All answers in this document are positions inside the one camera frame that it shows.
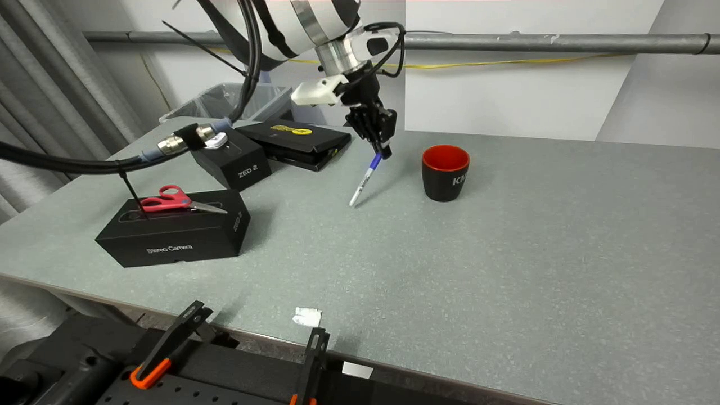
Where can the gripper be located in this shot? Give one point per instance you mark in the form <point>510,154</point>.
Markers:
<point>364,89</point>

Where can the blue and white marker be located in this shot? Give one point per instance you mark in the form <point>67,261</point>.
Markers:
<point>365,181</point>

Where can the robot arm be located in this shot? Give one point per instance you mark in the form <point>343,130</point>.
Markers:
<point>315,19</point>

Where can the black cup with red inside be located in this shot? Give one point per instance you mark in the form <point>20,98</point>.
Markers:
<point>445,179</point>

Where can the flat black box yellow print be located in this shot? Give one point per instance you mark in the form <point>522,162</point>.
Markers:
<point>298,140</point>

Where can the clear plastic bin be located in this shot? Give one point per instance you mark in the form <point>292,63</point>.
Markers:
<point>216,104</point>

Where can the white paper scrap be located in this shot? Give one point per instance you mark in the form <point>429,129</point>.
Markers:
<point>307,317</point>

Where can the white tape label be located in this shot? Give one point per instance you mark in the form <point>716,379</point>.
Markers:
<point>357,370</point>

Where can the black and orange clamp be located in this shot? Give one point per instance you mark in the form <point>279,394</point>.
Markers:
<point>313,365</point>
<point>169,349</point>

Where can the grey curtain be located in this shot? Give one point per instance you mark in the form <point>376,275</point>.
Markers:
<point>50,101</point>

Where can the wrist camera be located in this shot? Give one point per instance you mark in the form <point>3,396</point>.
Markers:
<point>318,91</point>

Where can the small black camera box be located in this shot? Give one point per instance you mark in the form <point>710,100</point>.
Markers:
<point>239,163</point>

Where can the large black camera box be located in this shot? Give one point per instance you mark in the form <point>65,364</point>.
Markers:
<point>174,236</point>

